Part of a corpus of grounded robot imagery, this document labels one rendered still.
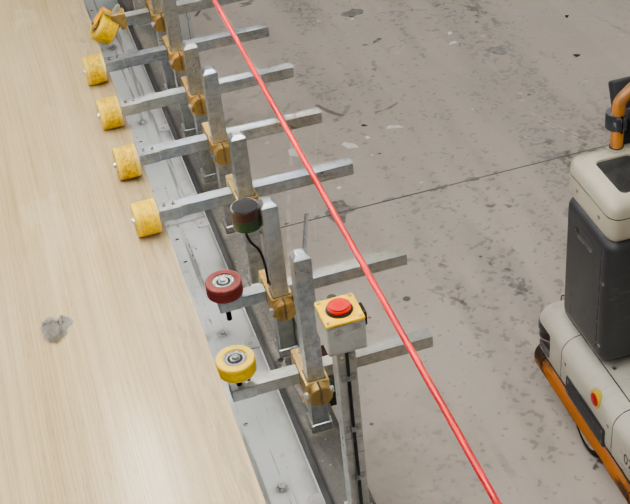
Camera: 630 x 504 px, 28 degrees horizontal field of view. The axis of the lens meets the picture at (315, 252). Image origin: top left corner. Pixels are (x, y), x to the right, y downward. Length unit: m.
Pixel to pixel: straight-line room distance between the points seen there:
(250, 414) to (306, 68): 2.72
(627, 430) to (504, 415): 0.50
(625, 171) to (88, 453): 1.50
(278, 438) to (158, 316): 0.37
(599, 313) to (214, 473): 1.31
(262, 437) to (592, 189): 1.02
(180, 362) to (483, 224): 1.99
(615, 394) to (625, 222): 0.49
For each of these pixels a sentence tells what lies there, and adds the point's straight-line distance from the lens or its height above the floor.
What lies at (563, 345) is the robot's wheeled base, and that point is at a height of 0.26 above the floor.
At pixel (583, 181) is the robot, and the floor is 0.79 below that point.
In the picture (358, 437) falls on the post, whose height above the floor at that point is 0.93.
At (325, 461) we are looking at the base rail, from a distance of 2.58.
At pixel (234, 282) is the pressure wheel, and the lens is 2.70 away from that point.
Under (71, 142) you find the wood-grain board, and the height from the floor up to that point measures 0.90.
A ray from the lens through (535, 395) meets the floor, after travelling 3.70.
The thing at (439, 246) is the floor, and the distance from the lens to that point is 4.23.
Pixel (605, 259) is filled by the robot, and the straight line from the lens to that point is 3.15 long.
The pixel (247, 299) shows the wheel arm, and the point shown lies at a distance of 2.74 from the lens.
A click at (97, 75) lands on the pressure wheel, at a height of 0.94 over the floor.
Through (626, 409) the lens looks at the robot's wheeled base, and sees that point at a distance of 3.28.
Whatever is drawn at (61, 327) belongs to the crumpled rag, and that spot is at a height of 0.91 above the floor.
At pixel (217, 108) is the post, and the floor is 1.06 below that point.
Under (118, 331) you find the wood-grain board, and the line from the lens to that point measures 2.65.
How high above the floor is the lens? 2.58
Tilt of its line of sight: 37 degrees down
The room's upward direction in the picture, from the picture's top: 6 degrees counter-clockwise
